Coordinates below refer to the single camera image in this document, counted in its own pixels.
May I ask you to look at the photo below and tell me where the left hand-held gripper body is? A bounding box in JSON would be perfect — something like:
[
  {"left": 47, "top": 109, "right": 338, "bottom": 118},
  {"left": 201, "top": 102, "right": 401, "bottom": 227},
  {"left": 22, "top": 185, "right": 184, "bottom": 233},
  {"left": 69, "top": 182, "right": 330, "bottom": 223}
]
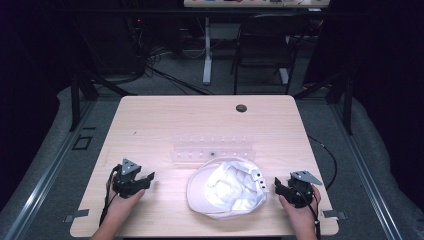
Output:
[{"left": 111, "top": 158, "right": 146, "bottom": 200}]

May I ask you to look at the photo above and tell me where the black chair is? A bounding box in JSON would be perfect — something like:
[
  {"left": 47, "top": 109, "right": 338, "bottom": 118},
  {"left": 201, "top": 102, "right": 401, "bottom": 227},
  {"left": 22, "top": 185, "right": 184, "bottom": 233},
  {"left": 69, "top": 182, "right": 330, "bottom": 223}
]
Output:
[{"left": 229, "top": 13, "right": 313, "bottom": 96}]

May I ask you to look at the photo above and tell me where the white desk leg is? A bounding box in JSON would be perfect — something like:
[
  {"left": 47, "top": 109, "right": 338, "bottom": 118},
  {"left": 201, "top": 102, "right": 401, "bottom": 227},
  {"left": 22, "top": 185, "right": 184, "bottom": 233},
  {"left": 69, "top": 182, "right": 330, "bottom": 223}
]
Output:
[{"left": 202, "top": 17, "right": 214, "bottom": 86}]

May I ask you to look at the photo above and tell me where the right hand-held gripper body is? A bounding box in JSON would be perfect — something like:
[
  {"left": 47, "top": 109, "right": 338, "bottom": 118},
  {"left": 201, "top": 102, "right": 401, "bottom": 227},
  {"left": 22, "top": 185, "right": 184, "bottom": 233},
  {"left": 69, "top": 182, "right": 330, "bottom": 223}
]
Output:
[{"left": 285, "top": 170, "right": 324, "bottom": 210}]

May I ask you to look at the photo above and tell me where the person's right hand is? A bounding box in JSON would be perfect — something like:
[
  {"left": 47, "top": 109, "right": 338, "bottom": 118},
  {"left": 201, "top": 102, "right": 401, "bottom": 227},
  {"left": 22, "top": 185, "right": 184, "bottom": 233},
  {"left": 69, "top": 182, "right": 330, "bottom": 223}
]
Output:
[{"left": 278, "top": 185, "right": 322, "bottom": 231}]

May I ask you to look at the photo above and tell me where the clear plastic rack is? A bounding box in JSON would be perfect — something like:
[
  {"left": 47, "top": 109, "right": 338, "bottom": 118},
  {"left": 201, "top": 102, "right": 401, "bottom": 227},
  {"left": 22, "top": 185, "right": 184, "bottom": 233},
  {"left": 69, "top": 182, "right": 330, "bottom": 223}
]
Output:
[{"left": 171, "top": 134, "right": 257, "bottom": 166}]

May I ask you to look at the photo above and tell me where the white cap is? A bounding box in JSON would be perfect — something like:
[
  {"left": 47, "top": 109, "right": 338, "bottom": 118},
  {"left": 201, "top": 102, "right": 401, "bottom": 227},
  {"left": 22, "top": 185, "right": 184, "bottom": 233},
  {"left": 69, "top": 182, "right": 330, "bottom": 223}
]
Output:
[{"left": 186, "top": 157, "right": 270, "bottom": 220}]

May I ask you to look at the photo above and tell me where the bundle of floor cables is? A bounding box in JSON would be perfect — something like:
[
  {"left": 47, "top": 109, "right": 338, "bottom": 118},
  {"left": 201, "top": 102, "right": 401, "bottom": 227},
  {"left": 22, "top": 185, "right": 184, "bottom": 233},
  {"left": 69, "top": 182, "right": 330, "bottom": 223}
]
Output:
[{"left": 126, "top": 16, "right": 214, "bottom": 96}]

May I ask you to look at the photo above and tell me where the person's left hand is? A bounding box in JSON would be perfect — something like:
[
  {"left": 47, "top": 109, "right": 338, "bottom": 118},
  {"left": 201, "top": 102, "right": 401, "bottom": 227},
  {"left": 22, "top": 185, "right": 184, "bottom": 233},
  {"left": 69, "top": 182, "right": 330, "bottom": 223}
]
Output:
[{"left": 107, "top": 174, "right": 146, "bottom": 226}]

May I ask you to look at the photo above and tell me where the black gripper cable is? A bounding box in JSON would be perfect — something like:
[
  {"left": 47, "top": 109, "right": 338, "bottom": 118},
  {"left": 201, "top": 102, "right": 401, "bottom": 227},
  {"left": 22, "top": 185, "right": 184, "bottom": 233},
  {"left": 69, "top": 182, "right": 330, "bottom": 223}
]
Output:
[
  {"left": 98, "top": 164, "right": 122, "bottom": 228},
  {"left": 293, "top": 185, "right": 322, "bottom": 240}
]

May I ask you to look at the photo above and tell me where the thin black cable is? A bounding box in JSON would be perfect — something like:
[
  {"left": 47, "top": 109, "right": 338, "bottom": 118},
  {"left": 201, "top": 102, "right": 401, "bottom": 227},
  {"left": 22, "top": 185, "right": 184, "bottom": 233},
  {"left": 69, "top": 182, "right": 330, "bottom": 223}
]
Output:
[{"left": 307, "top": 134, "right": 338, "bottom": 192}]

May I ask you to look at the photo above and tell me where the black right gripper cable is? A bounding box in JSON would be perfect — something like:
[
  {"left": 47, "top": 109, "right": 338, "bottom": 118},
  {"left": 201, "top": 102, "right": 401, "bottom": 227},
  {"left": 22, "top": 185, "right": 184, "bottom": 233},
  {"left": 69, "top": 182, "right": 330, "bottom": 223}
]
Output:
[{"left": 293, "top": 185, "right": 322, "bottom": 240}]

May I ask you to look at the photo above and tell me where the grey metal bracket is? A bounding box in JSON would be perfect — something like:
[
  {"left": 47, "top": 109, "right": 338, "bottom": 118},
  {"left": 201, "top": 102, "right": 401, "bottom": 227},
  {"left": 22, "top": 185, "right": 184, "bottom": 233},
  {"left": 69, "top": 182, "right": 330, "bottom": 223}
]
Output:
[{"left": 63, "top": 208, "right": 90, "bottom": 224}]

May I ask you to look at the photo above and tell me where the aluminium floor rail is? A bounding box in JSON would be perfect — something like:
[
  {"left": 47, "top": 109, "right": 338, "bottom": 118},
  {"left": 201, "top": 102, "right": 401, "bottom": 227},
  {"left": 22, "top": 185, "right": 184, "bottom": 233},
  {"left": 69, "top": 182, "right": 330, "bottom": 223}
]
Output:
[
  {"left": 3, "top": 99, "right": 98, "bottom": 240},
  {"left": 328, "top": 99, "right": 404, "bottom": 240}
]

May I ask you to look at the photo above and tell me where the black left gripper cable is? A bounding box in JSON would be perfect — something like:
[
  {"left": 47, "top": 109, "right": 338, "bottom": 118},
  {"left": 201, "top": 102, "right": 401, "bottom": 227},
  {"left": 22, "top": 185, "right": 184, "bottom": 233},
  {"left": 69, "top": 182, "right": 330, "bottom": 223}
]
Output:
[{"left": 98, "top": 164, "right": 122, "bottom": 228}]

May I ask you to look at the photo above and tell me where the black metal stand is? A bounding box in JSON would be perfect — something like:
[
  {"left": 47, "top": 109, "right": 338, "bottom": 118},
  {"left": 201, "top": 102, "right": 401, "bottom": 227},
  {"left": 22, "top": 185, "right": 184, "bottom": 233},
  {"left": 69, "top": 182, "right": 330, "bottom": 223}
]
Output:
[
  {"left": 68, "top": 68, "right": 138, "bottom": 132},
  {"left": 293, "top": 71, "right": 354, "bottom": 136}
]

